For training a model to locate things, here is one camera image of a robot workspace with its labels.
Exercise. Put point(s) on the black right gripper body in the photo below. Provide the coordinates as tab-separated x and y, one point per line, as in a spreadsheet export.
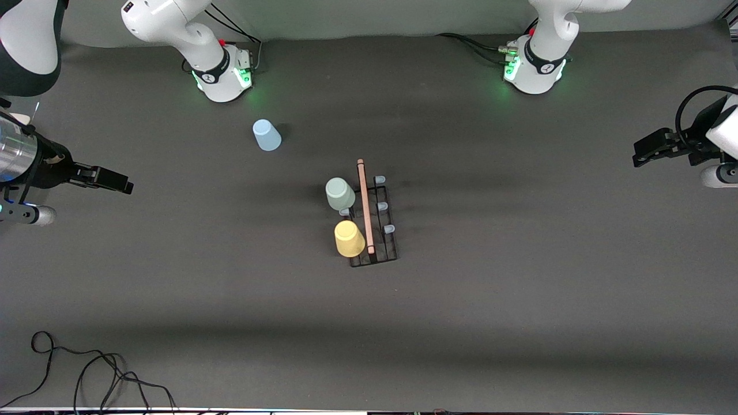
51	172

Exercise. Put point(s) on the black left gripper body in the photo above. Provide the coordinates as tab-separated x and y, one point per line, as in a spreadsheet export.
693	142

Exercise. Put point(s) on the pale green plastic cup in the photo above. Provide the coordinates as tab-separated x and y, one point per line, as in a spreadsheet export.
340	193

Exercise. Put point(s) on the yellow plastic cup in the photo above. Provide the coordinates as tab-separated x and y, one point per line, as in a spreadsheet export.
349	239

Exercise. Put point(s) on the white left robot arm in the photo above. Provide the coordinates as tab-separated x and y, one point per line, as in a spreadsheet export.
542	75

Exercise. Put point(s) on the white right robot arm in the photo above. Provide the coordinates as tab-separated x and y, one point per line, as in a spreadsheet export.
213	75

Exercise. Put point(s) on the light blue plastic cup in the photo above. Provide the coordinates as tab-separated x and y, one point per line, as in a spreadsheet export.
267	137

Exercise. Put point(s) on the dark grey table cloth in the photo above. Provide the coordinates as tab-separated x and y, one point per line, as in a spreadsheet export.
461	317

